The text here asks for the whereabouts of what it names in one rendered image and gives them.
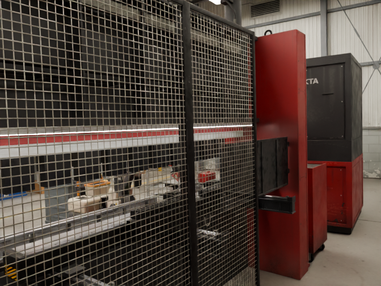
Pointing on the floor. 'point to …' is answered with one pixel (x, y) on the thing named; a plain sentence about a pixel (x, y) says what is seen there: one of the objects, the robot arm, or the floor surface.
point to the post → (187, 143)
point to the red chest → (317, 207)
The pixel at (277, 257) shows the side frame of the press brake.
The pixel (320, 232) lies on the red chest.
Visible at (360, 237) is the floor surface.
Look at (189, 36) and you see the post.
